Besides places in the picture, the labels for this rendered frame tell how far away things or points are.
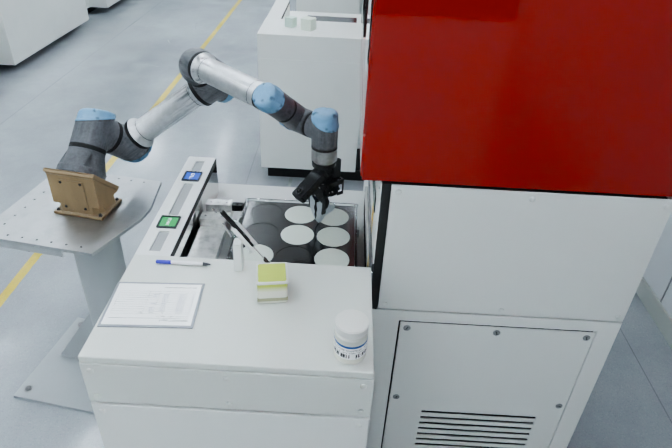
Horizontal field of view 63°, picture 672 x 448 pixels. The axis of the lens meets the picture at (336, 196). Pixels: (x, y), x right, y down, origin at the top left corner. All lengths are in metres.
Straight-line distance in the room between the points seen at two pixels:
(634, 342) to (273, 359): 2.10
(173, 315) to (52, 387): 1.31
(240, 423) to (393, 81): 0.83
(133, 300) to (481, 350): 0.96
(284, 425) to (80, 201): 1.02
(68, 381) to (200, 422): 1.27
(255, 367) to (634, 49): 1.01
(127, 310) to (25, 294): 1.74
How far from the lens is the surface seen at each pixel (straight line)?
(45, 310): 2.95
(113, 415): 1.43
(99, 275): 2.11
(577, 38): 1.24
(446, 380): 1.77
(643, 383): 2.82
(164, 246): 1.55
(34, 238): 1.95
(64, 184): 1.95
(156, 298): 1.38
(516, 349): 1.71
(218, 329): 1.29
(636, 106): 1.35
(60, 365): 2.65
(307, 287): 1.37
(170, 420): 1.39
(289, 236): 1.65
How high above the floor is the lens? 1.88
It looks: 32 degrees down
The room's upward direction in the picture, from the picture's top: 3 degrees clockwise
